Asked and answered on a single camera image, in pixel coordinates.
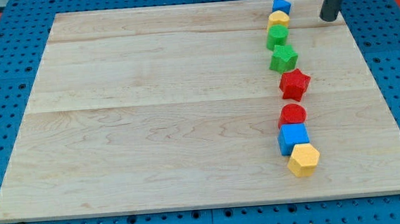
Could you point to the blue triangle block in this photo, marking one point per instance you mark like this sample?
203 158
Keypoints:
282 5

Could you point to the light wooden board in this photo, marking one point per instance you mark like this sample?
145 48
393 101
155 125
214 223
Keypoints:
174 108

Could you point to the red cylinder block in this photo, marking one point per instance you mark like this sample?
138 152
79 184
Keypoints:
292 114

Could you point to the blue cube block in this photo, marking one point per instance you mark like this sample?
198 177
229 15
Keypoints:
290 135

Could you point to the red star block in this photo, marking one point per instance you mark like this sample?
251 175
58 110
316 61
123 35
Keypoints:
294 84

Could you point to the green star block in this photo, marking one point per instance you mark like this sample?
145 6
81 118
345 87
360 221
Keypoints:
283 59

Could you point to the green cylinder block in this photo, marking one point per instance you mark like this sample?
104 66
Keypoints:
277 35

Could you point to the yellow hexagon block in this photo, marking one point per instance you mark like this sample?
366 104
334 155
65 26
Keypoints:
303 160

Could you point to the yellow heart block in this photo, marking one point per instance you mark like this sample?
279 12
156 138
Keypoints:
278 18

